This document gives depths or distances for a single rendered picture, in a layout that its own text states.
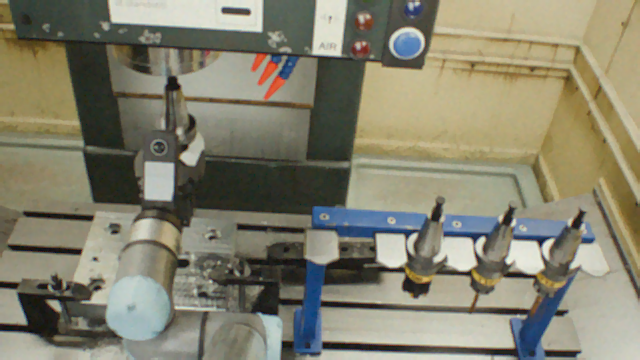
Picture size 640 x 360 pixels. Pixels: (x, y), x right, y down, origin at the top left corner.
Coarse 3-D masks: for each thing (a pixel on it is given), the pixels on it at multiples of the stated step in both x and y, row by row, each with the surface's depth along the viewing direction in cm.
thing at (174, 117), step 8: (168, 96) 96; (176, 96) 96; (168, 104) 97; (176, 104) 97; (184, 104) 98; (168, 112) 97; (176, 112) 97; (184, 112) 99; (168, 120) 98; (176, 120) 98; (184, 120) 99; (168, 128) 99; (176, 128) 99; (184, 128) 100
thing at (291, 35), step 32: (32, 0) 65; (64, 0) 65; (96, 0) 65; (288, 0) 65; (352, 0) 65; (384, 0) 65; (32, 32) 67; (64, 32) 67; (96, 32) 67; (128, 32) 67; (160, 32) 67; (192, 32) 67; (224, 32) 67; (256, 32) 67; (288, 32) 67; (352, 32) 67; (384, 32) 67
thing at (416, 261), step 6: (414, 234) 103; (408, 240) 102; (414, 240) 102; (408, 246) 101; (444, 246) 101; (408, 252) 101; (414, 252) 100; (444, 252) 101; (414, 258) 100; (420, 258) 99; (426, 258) 100; (432, 258) 100; (438, 258) 99; (444, 258) 101; (414, 264) 101; (420, 264) 100; (426, 264) 101; (432, 264) 100; (438, 264) 101; (420, 270) 100; (432, 270) 100
